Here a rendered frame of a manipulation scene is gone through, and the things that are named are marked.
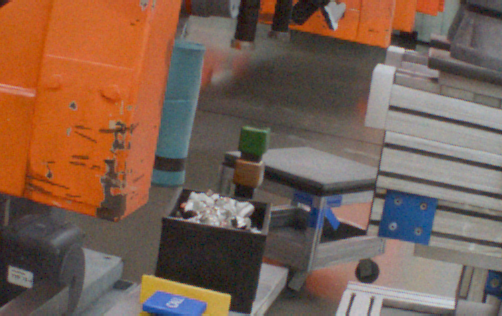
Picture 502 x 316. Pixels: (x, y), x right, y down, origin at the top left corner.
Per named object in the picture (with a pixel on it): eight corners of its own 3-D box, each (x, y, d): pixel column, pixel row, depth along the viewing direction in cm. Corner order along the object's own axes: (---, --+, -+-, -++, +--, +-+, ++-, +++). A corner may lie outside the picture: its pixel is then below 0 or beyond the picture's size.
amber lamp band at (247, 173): (236, 180, 186) (241, 154, 186) (262, 185, 186) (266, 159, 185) (230, 184, 183) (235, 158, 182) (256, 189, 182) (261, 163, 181)
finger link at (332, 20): (345, 15, 249) (333, -11, 255) (329, 33, 252) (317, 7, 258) (356, 20, 251) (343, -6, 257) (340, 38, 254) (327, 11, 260)
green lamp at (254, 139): (242, 148, 186) (246, 122, 185) (267, 153, 185) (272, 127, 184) (236, 152, 182) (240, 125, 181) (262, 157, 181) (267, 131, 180)
